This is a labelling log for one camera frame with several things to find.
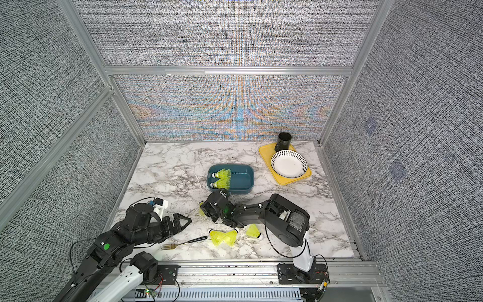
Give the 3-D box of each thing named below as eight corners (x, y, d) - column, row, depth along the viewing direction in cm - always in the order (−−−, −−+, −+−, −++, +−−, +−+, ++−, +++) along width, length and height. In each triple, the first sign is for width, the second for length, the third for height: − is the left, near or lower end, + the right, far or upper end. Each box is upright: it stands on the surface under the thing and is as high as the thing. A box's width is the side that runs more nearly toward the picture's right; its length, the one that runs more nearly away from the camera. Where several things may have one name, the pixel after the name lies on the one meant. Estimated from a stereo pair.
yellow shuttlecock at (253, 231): (251, 243, 83) (251, 242, 81) (244, 229, 86) (244, 228, 84) (262, 238, 84) (262, 236, 82) (254, 224, 88) (254, 222, 86)
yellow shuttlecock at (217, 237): (207, 245, 82) (207, 244, 81) (209, 231, 87) (208, 229, 85) (225, 245, 83) (224, 244, 81) (225, 231, 87) (225, 229, 85)
